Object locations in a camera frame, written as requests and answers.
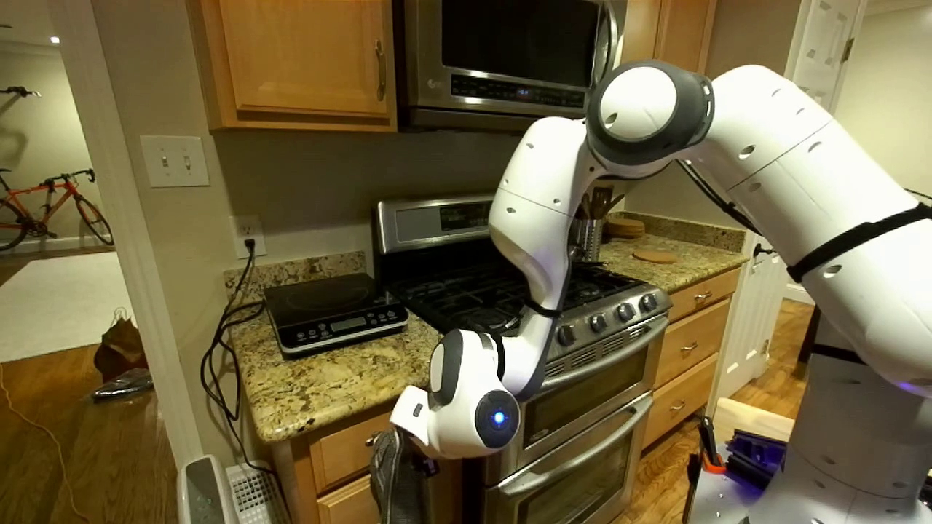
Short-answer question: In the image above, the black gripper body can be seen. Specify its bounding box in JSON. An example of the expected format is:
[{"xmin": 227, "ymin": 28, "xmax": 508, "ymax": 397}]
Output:
[{"xmin": 402, "ymin": 440, "xmax": 445, "ymax": 480}]

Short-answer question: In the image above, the gray dish towel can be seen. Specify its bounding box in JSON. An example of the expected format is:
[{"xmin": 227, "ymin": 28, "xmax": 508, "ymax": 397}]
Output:
[{"xmin": 367, "ymin": 431, "xmax": 428, "ymax": 524}]

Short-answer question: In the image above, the wooden drawer with towel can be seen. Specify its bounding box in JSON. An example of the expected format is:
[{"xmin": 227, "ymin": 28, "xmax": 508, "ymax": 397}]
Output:
[{"xmin": 303, "ymin": 403, "xmax": 402, "ymax": 491}]

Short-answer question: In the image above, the wooden drawer below towel drawer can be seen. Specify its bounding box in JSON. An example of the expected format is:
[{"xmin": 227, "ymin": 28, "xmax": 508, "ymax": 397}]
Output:
[{"xmin": 316, "ymin": 470, "xmax": 386, "ymax": 524}]

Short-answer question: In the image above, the deep wooden drawer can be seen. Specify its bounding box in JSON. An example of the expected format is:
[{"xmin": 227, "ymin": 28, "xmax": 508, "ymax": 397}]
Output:
[
  {"xmin": 637, "ymin": 351, "xmax": 722, "ymax": 447},
  {"xmin": 652, "ymin": 298, "xmax": 734, "ymax": 390}
]

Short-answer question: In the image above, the shallow wooden drawer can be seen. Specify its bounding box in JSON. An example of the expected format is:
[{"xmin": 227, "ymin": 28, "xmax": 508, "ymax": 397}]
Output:
[{"xmin": 668, "ymin": 268, "xmax": 742, "ymax": 322}]

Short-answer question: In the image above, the stainless steel gas range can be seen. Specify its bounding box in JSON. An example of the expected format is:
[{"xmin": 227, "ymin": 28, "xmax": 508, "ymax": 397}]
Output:
[{"xmin": 377, "ymin": 191, "xmax": 675, "ymax": 524}]

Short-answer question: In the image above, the white vented panel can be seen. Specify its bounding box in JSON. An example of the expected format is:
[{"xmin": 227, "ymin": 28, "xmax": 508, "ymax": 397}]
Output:
[{"xmin": 225, "ymin": 460, "xmax": 287, "ymax": 524}]

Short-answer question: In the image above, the black portable induction cooktop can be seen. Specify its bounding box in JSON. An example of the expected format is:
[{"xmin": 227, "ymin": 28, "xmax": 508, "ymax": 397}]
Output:
[{"xmin": 262, "ymin": 269, "xmax": 410, "ymax": 357}]

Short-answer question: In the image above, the white floor heater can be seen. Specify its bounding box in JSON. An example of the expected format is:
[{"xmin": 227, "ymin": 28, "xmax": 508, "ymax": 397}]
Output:
[{"xmin": 174, "ymin": 450, "xmax": 231, "ymax": 524}]

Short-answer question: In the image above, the steel utensil holder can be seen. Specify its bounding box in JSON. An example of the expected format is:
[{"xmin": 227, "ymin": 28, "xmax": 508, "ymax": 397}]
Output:
[{"xmin": 575, "ymin": 181, "xmax": 627, "ymax": 264}]

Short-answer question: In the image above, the round wooden trivet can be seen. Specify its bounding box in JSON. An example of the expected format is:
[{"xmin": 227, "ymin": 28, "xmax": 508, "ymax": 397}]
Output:
[{"xmin": 629, "ymin": 245, "xmax": 681, "ymax": 268}]

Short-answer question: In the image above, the gray shoe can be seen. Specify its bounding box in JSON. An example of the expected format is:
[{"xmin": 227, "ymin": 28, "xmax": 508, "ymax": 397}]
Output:
[{"xmin": 91, "ymin": 371, "xmax": 157, "ymax": 402}]

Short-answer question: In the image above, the brown paper bag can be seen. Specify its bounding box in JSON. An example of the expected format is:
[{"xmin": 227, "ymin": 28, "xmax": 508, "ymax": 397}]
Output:
[{"xmin": 94, "ymin": 314, "xmax": 153, "ymax": 384}]

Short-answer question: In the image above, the purple lit device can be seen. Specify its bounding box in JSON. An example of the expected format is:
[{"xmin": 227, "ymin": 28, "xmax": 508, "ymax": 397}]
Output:
[{"xmin": 722, "ymin": 431, "xmax": 780, "ymax": 482}]

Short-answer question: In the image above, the light wooden board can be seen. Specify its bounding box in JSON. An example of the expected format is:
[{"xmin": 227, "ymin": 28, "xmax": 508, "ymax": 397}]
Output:
[{"xmin": 710, "ymin": 396, "xmax": 799, "ymax": 444}]

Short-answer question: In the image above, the white panel door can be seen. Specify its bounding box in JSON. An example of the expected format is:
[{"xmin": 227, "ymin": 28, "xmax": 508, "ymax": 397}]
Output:
[{"xmin": 710, "ymin": 0, "xmax": 872, "ymax": 402}]

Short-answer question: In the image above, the stainless steel microwave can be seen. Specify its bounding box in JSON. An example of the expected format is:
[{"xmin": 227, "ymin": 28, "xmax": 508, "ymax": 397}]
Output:
[{"xmin": 402, "ymin": 0, "xmax": 633, "ymax": 134}]

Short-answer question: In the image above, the orange bicycle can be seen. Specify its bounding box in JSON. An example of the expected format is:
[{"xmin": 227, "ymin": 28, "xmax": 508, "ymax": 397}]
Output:
[{"xmin": 0, "ymin": 166, "xmax": 118, "ymax": 253}]

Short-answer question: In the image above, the black power cord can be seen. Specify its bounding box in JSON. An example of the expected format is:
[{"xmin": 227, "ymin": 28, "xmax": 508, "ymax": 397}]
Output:
[{"xmin": 199, "ymin": 234, "xmax": 272, "ymax": 469}]

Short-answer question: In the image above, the white wall outlet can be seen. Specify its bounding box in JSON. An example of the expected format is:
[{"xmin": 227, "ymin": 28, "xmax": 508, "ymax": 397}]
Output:
[{"xmin": 234, "ymin": 214, "xmax": 268, "ymax": 262}]

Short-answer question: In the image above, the white light switch plate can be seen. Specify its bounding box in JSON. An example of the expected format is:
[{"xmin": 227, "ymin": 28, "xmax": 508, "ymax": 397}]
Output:
[{"xmin": 141, "ymin": 130, "xmax": 214, "ymax": 189}]

